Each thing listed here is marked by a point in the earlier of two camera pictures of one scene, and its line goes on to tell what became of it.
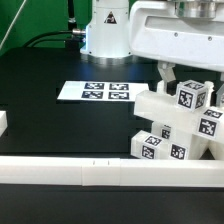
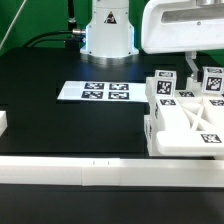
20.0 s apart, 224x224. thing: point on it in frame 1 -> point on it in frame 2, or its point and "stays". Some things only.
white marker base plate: (81, 90) stays
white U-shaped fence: (108, 172) stays
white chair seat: (186, 145) -> (150, 134)
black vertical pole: (71, 12) stays
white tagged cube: (191, 95) -> (165, 83)
